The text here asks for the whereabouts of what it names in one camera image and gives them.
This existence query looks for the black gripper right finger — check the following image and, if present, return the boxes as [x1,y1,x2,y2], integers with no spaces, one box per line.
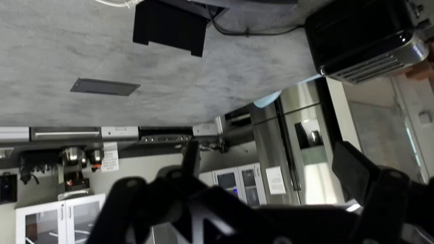
[331,140,383,208]

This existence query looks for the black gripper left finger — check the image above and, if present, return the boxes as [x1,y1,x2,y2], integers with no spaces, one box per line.
[179,140,202,184]

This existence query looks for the grey plastic cutlery rack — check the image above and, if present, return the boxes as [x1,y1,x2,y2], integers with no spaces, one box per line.
[132,0,214,59]

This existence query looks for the stainless steel refrigerator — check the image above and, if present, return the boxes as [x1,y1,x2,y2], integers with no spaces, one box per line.
[250,79,346,208]

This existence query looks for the white paper sheet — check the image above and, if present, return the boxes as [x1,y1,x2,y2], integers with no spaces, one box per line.
[265,166,288,197]

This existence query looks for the light blue plastic container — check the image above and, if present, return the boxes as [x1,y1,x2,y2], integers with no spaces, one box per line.
[252,91,285,110]

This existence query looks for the silver coffee machine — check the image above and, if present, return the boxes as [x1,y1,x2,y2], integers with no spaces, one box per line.
[56,144,109,201]

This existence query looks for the wooden furniture pieces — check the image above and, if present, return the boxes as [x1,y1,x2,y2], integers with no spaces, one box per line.
[404,58,434,85]

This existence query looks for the black box appliance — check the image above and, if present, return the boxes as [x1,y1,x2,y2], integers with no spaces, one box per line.
[304,0,431,86]

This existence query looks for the white glass-door wall cabinet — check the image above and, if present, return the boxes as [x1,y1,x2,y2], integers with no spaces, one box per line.
[15,195,109,244]
[198,163,269,208]

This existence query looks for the black toaster power cable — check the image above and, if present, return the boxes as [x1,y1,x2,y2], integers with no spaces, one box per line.
[209,7,308,39]

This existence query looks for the thin white cable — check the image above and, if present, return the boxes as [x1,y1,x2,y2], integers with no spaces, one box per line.
[94,0,139,9]

